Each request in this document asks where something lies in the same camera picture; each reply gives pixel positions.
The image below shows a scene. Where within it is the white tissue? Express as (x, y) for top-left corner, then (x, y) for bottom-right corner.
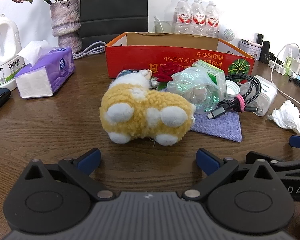
(268, 100), (300, 134)

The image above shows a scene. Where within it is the cotton buds box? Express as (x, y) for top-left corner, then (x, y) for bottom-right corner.
(240, 75), (277, 116)

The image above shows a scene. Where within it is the black braided usb cable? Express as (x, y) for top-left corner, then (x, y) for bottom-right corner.
(206, 74), (264, 120)

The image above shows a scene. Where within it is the purple woven cloth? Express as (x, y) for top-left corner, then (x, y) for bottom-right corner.
(191, 111), (242, 142)

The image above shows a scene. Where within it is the green tissue packet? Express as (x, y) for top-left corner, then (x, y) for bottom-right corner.
(192, 60), (227, 99)

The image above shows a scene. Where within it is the iridescent plastic bag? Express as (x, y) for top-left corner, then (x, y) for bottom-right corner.
(167, 67), (225, 114)

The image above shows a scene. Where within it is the yellow white plush toy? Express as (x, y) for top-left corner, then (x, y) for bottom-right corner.
(100, 69), (196, 146)

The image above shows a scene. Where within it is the red fabric rose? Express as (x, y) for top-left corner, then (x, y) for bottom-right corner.
(154, 62), (184, 82)

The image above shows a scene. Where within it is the blue yellow sponge toy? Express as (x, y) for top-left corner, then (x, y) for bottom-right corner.
(116, 69), (139, 79)

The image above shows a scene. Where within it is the green spray bottle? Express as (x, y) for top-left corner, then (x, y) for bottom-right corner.
(284, 48), (293, 75)

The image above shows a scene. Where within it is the black small bottle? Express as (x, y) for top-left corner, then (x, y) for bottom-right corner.
(259, 41), (270, 64)

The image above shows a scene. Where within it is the white tin box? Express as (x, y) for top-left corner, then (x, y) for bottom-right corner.
(238, 39), (262, 60)

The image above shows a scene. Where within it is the purple tissue pack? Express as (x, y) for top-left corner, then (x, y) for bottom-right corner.
(15, 41), (75, 99)

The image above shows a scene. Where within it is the white robot speaker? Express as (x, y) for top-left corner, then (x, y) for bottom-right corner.
(221, 28), (235, 42)

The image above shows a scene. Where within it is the white detergent jug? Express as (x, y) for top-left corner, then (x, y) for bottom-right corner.
(0, 15), (25, 91)

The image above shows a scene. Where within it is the right water bottle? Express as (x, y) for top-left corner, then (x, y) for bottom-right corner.
(205, 1), (219, 37)

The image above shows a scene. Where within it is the water bottle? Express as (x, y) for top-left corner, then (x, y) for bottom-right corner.
(173, 0), (192, 34)
(191, 0), (206, 36)
(205, 1), (219, 37)

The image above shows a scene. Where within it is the middle water bottle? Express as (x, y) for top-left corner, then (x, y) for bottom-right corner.
(191, 0), (206, 36)

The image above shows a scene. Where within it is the red cardboard box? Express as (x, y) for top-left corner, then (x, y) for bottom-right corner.
(105, 33), (255, 78)

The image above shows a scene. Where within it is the left water bottle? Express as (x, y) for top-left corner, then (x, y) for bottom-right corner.
(173, 0), (192, 34)

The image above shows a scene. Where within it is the glass cup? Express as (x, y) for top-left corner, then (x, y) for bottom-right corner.
(154, 16), (174, 34)

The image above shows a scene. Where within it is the pink ceramic vase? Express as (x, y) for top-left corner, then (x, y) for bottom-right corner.
(50, 0), (82, 53)

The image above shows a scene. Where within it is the black paper bag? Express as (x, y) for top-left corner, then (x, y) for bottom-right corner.
(79, 0), (148, 48)

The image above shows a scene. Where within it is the white charging cable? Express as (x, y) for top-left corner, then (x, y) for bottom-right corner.
(270, 43), (300, 111)

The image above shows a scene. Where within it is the purple cable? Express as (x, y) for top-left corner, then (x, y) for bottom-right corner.
(71, 41), (107, 60)

